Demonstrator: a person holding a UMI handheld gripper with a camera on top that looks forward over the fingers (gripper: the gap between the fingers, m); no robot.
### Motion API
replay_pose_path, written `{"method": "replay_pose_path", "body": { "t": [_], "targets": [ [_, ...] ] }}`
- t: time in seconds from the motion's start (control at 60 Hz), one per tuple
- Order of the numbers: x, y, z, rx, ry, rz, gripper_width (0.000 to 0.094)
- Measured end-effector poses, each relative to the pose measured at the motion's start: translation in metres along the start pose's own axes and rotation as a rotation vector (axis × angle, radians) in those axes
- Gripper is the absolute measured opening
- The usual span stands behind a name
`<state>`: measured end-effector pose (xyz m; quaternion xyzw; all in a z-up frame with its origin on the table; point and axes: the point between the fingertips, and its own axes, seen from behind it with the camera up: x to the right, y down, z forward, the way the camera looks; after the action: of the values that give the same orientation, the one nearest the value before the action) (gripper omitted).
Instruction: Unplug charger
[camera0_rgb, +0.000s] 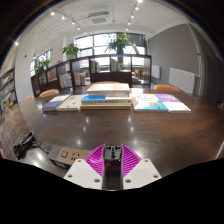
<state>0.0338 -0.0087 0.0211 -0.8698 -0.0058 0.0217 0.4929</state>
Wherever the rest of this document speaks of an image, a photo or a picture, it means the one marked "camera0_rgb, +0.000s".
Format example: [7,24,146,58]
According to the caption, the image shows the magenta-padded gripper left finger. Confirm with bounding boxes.
[63,143,107,192]

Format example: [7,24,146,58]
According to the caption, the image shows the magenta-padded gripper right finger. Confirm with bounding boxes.
[120,143,163,192]

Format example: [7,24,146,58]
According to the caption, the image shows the black charger block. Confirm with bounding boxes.
[102,144,124,191]

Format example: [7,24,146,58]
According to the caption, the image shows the black power strip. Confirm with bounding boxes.
[47,144,93,170]

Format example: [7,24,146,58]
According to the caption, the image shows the yellowish book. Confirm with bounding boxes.
[79,103,133,111]

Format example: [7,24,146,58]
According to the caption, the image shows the colourful illustrated book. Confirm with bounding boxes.
[130,93,169,113]

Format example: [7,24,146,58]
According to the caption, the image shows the blue and white book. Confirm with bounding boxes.
[80,95,133,106]

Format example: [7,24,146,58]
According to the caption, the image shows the cream thick book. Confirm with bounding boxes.
[83,82,131,98]

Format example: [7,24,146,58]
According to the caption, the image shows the dark open shelf unit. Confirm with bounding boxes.
[30,54,153,98]

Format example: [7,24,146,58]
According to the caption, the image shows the green plant by window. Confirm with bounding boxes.
[34,58,53,74]

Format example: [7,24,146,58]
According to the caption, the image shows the small green potted plant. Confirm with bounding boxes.
[61,42,82,59]

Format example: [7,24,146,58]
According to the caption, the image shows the large green potted plant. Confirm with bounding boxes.
[104,32,133,56]

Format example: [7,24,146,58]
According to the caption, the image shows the ceiling air conditioner unit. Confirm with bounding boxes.
[88,11,111,26]

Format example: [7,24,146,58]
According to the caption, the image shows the ceiling lights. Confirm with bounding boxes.
[13,0,144,46]

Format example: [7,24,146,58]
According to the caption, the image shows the black power strip cable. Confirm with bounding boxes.
[12,130,50,160]

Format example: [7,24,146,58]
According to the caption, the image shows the large white wall radiator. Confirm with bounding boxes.
[168,67,197,94]

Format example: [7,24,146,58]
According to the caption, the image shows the small white wall radiator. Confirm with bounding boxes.
[150,64,162,80]

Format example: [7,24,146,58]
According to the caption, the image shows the wall bookshelf with books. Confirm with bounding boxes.
[0,66,18,119]

